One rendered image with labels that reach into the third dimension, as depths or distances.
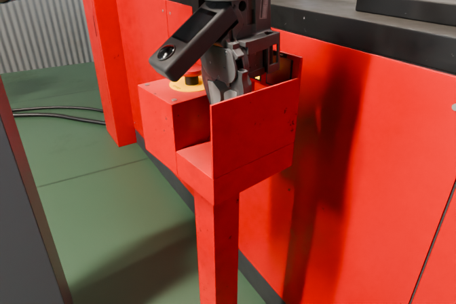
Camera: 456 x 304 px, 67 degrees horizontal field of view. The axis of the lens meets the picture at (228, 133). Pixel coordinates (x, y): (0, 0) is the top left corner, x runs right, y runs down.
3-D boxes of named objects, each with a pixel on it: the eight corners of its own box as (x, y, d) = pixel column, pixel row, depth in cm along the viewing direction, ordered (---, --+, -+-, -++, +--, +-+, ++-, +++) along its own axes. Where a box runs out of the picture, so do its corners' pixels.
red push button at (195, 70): (174, 87, 56) (173, 65, 54) (195, 81, 58) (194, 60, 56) (188, 93, 53) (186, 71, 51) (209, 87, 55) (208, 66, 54)
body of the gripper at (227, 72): (281, 74, 48) (282, -20, 41) (234, 93, 43) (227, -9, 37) (244, 62, 53) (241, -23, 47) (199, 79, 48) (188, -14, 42)
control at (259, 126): (145, 148, 61) (131, 47, 52) (216, 123, 70) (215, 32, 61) (214, 206, 47) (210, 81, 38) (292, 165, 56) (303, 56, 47)
